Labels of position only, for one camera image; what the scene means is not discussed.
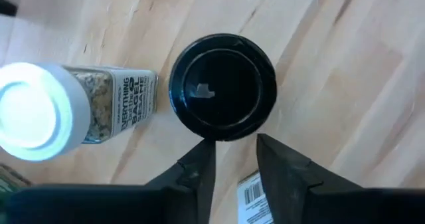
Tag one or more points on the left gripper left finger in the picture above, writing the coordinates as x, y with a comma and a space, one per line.
196, 184

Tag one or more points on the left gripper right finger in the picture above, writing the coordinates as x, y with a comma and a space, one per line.
285, 184

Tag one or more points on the white lid bagel seasoning jar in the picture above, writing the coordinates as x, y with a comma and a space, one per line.
252, 197
99, 101

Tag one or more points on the black lid jar yellow-green label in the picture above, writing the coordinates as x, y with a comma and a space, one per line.
222, 87

